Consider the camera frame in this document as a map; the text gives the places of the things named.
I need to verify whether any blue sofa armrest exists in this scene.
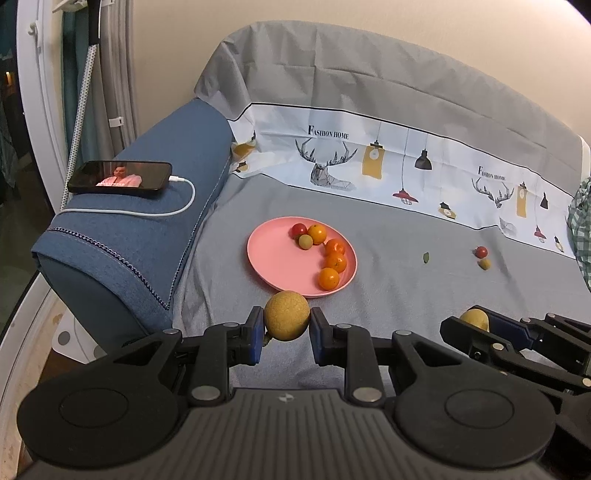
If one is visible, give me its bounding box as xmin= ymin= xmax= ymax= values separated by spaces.
xmin=31 ymin=98 xmax=236 ymax=352

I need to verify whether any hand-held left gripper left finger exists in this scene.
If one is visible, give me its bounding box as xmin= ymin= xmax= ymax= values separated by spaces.
xmin=108 ymin=305 xmax=265 ymax=408

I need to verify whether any pink plate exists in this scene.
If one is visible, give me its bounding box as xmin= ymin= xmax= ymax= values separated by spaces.
xmin=247 ymin=216 xmax=358 ymax=297

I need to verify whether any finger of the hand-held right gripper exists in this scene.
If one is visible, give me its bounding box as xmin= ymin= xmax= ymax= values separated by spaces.
xmin=440 ymin=316 xmax=591 ymax=394
xmin=471 ymin=305 xmax=591 ymax=365

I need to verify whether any white charging cable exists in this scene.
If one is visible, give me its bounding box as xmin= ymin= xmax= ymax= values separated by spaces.
xmin=59 ymin=175 xmax=196 ymax=217

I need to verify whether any dotted white pole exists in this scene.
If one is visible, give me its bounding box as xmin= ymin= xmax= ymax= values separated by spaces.
xmin=61 ymin=0 xmax=103 ymax=210

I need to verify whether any yellow round fruit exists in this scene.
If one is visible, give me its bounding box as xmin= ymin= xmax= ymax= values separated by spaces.
xmin=459 ymin=309 xmax=490 ymax=332
xmin=263 ymin=291 xmax=311 ymax=343

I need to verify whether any grey printed bed sheet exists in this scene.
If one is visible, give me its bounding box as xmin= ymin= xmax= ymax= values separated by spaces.
xmin=173 ymin=21 xmax=591 ymax=393

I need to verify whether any teal curtain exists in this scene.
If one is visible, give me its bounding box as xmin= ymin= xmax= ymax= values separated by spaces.
xmin=61 ymin=9 xmax=93 ymax=155

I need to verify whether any black smartphone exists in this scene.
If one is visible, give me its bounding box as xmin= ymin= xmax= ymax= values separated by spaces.
xmin=67 ymin=160 xmax=174 ymax=198

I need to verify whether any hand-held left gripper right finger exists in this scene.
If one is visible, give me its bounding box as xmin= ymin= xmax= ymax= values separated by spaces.
xmin=310 ymin=307 xmax=468 ymax=408

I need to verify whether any green checkered cloth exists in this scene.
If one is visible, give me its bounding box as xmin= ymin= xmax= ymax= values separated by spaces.
xmin=567 ymin=178 xmax=591 ymax=292

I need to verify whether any white polka dot object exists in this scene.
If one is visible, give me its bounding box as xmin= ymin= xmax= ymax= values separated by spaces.
xmin=51 ymin=314 xmax=109 ymax=366

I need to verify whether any white door frame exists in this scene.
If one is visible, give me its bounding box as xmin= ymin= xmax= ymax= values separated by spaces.
xmin=16 ymin=0 xmax=75 ymax=215

